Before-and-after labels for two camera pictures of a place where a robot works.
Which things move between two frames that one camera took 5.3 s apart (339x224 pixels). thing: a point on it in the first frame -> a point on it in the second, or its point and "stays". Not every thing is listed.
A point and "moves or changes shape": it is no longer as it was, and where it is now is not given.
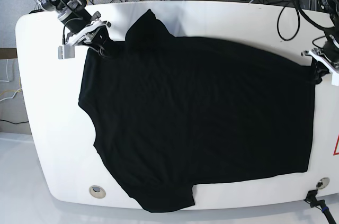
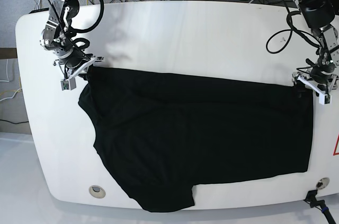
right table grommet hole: (322, 182) stays
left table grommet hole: (97, 191) stays
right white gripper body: (316, 52) -> (306, 80)
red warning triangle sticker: (335, 153) stays
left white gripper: (87, 34) -> (74, 71)
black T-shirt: (169, 113) moves or changes shape
